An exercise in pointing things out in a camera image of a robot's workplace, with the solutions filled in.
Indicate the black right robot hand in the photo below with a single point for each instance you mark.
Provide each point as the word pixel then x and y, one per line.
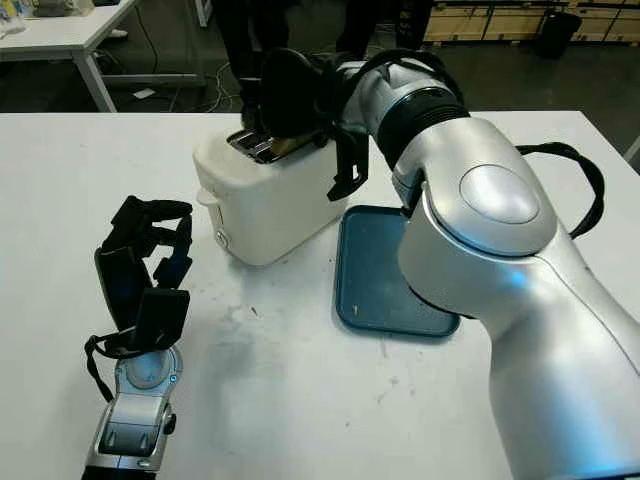
pixel 290 90

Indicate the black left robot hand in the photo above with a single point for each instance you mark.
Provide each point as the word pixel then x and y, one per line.
pixel 117 270

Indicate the slice of brown bread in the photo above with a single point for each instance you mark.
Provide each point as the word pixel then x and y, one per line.
pixel 292 145

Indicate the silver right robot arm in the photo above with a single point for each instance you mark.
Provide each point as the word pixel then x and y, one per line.
pixel 500 250

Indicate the white toaster knob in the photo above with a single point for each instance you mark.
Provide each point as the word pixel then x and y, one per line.
pixel 223 239

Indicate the white toaster lever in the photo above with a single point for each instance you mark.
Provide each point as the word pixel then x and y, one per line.
pixel 206 197

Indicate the white two-slot toaster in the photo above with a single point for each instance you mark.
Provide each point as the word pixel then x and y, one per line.
pixel 270 210

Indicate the blue plastic tray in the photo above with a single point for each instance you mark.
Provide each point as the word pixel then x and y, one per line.
pixel 370 280

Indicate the person in wide black trousers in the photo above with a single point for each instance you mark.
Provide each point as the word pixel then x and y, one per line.
pixel 250 50

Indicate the person in slim black trousers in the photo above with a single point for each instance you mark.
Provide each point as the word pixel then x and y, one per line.
pixel 380 22

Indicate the white paper on floor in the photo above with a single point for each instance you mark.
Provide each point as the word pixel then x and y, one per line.
pixel 144 93

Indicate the stacked wooden crates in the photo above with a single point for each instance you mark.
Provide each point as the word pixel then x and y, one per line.
pixel 500 22

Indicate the white background table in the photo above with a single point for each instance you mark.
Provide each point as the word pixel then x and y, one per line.
pixel 55 40

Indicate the black waste bin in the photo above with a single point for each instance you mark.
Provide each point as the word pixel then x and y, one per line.
pixel 557 35

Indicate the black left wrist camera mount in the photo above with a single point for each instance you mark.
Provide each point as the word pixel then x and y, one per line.
pixel 162 315

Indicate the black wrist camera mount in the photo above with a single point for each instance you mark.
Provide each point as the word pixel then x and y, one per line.
pixel 162 315
pixel 350 165

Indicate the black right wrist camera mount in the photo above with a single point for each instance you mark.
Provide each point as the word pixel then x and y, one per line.
pixel 350 165

